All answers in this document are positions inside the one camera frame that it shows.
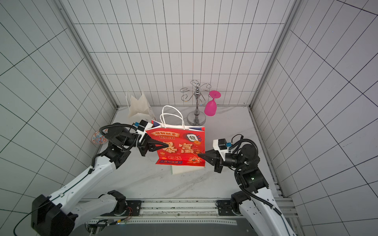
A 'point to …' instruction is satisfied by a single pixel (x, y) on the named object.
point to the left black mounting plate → (135, 205)
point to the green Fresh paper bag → (176, 169)
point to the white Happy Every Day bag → (141, 106)
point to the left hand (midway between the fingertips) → (165, 146)
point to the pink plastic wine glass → (210, 108)
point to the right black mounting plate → (224, 208)
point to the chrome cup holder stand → (196, 118)
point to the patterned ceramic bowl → (97, 138)
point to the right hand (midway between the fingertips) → (199, 151)
